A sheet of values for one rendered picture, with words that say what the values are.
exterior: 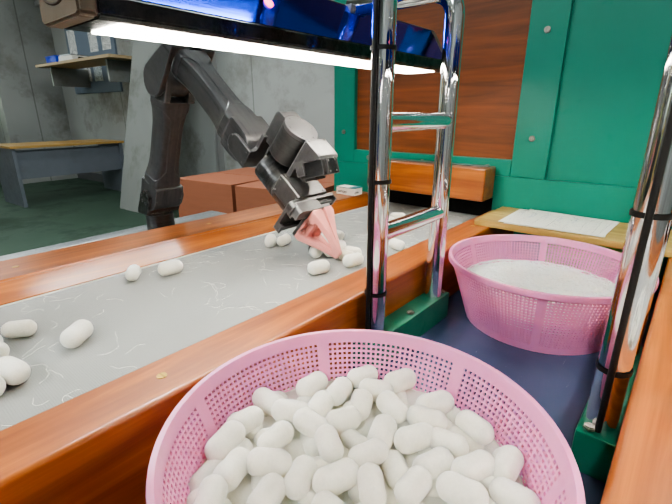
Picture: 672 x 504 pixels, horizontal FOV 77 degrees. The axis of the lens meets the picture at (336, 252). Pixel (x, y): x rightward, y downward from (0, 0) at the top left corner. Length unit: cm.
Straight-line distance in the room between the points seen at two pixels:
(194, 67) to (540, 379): 73
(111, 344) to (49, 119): 721
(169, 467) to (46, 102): 744
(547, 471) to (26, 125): 747
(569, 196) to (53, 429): 88
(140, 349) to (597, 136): 84
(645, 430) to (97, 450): 37
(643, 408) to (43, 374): 50
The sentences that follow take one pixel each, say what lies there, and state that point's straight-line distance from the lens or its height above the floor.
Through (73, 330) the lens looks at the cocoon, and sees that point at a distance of 51.
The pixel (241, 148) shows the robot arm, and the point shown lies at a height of 91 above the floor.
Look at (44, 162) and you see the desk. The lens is 570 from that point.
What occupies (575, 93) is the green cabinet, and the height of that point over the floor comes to 100.
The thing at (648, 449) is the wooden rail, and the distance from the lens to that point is 36.
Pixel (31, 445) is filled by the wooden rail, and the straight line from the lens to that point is 36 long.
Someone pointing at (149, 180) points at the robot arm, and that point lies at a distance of 102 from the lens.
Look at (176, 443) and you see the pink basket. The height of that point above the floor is 76.
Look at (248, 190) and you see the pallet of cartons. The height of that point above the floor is 47.
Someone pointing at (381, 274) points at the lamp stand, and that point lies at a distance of 48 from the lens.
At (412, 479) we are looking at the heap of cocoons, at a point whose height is 74.
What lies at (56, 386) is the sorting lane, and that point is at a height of 74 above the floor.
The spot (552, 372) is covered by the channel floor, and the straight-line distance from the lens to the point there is 58.
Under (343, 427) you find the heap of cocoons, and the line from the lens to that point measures 36.
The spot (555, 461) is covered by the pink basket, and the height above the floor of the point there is 76.
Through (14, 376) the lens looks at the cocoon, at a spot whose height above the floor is 75.
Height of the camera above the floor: 97
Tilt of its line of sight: 18 degrees down
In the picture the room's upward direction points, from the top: straight up
